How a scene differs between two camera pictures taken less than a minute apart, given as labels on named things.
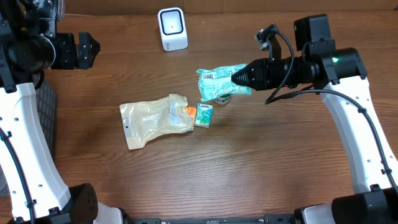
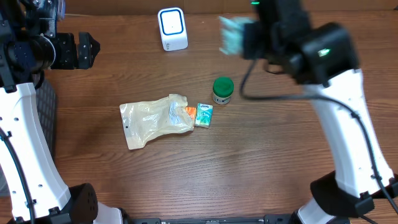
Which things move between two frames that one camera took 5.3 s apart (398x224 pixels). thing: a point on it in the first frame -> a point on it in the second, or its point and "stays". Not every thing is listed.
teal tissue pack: (204, 115) stays
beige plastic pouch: (144, 121) stays
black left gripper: (88, 50) stays
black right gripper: (261, 73) -> (252, 43)
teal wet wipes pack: (216, 82) -> (231, 33)
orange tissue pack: (191, 111) stays
